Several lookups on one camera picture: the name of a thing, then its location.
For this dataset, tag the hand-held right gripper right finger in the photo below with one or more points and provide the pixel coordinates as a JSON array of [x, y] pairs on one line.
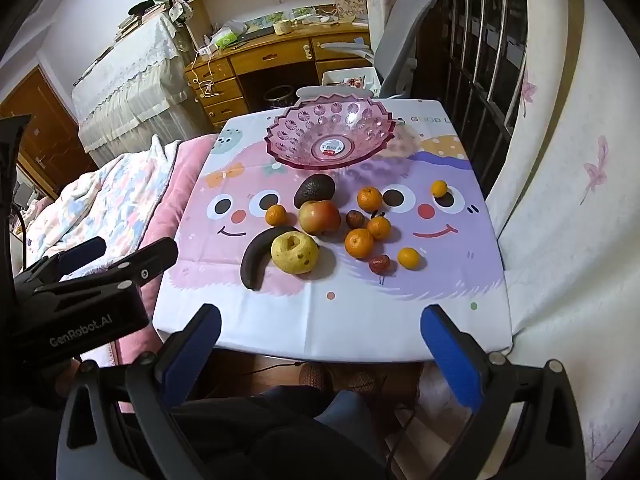
[[450, 355]]

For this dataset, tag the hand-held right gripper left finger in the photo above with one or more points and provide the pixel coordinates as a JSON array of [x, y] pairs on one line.
[[192, 357]]

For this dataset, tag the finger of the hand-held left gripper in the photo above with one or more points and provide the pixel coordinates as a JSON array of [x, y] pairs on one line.
[[150, 260], [82, 255]]

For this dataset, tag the small orange tangerine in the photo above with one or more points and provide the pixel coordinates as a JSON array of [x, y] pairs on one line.
[[408, 258], [439, 188]]

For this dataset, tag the yellow pear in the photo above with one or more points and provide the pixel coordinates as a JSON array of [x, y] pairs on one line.
[[295, 254]]

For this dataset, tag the red apple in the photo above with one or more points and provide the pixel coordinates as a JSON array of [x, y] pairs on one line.
[[320, 217]]

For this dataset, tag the pink plastic fruit bowl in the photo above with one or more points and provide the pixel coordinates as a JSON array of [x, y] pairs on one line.
[[300, 130]]

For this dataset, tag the floral blanket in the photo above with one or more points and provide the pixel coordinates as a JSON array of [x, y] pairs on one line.
[[100, 200]]

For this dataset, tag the brown knit slipper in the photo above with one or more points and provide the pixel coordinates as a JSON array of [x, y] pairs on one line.
[[370, 377], [314, 375]]

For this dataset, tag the small red fruit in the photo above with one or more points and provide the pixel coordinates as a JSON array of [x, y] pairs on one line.
[[378, 263]]

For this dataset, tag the person's trousered legs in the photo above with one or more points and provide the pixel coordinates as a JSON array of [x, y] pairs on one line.
[[280, 435]]

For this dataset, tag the cartoon printed tablecloth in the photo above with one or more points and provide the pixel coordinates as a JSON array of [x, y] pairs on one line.
[[310, 320]]

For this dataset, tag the wooden door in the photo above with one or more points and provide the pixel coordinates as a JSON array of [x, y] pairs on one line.
[[40, 130]]

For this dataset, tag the wrinkled brown fruit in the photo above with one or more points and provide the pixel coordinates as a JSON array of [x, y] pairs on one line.
[[355, 218]]

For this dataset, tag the orange tangerine with stem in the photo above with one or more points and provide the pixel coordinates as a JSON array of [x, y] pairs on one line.
[[370, 199]]

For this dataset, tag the lace covered cabinet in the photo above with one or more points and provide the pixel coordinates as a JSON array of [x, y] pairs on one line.
[[130, 85]]

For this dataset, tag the dark avocado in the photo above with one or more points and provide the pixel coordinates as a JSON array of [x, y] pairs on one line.
[[315, 191]]

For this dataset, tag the white butterfly curtain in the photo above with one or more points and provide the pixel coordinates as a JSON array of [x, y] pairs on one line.
[[570, 210]]

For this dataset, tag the dark waste basket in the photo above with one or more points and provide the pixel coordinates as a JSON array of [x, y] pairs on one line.
[[277, 96]]

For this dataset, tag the green tissue box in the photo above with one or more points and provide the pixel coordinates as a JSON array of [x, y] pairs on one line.
[[225, 39]]

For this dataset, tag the wooden desk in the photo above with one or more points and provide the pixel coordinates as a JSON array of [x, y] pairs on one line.
[[270, 57]]

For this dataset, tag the white tray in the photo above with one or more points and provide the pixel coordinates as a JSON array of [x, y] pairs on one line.
[[345, 82]]

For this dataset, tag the metal window bars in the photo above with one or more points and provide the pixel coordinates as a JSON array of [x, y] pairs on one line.
[[480, 50]]

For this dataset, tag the grey office chair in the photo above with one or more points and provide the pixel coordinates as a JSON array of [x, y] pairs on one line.
[[395, 35]]

